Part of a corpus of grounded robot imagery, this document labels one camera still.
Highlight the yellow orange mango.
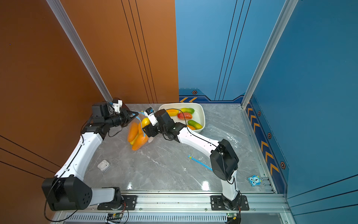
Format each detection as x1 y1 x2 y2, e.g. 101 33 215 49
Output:
166 109 180 117
141 118 151 128

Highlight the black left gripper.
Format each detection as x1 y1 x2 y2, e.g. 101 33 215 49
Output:
104 108 138 129

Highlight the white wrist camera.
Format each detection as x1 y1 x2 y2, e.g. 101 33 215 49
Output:
112 98 123 113
144 107 158 126

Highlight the white earbuds case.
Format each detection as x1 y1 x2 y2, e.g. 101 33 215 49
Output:
97 160 110 172

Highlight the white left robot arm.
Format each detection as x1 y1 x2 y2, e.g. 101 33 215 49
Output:
42 109 138 211

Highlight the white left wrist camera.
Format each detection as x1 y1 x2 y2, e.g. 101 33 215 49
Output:
112 98 123 113

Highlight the clear zip-top bag blue zipper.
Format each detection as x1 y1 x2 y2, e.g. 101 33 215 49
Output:
127 112 153 151

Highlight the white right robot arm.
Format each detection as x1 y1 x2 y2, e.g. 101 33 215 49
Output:
142 107 241 210

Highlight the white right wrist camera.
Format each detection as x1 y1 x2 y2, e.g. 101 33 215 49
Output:
144 107 158 126

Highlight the green circuit board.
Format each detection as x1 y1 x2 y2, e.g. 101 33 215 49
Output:
107 213 123 222

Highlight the white fruit bowl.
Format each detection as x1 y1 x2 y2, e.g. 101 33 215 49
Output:
159 103 206 133

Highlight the spare clear zip-top bag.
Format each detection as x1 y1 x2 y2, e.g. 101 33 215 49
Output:
182 123 257 175

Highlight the aluminium front rail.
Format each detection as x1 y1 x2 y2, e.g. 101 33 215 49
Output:
53 191 295 224

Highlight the small blue owl toy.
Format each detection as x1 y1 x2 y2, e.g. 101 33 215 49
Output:
248 175 262 187

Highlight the green yellow mango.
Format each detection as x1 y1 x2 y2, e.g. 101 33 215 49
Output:
180 108 195 114

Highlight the yellow orange mango in bowl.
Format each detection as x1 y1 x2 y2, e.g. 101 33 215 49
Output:
166 109 180 117

